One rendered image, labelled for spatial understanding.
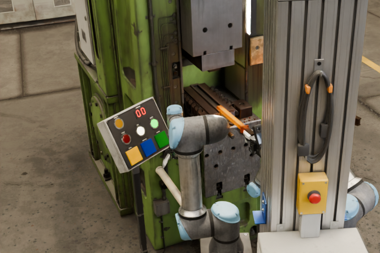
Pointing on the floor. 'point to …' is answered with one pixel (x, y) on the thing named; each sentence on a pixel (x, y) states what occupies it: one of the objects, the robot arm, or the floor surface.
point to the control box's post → (139, 208)
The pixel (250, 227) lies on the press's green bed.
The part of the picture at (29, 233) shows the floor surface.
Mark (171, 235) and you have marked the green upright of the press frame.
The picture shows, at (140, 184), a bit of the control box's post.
